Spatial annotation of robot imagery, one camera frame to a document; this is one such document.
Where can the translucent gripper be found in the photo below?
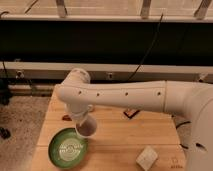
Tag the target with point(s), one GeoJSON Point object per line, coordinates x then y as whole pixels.
{"type": "Point", "coordinates": [81, 119]}

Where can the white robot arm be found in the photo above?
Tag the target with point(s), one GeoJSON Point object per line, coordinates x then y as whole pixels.
{"type": "Point", "coordinates": [192, 100]}

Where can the green ceramic bowl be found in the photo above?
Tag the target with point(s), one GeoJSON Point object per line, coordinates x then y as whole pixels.
{"type": "Point", "coordinates": [66, 150]}

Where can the white plastic bottle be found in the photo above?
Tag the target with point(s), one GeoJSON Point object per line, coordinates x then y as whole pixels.
{"type": "Point", "coordinates": [91, 108]}

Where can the red chili pepper toy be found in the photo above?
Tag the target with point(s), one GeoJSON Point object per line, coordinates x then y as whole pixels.
{"type": "Point", "coordinates": [66, 118]}

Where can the brown chocolate bar box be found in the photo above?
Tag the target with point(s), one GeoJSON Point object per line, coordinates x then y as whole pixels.
{"type": "Point", "coordinates": [130, 113]}

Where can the white sponge block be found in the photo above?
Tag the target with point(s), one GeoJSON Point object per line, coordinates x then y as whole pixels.
{"type": "Point", "coordinates": [147, 158]}

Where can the black object on floor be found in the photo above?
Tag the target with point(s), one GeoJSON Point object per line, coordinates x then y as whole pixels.
{"type": "Point", "coordinates": [4, 133]}

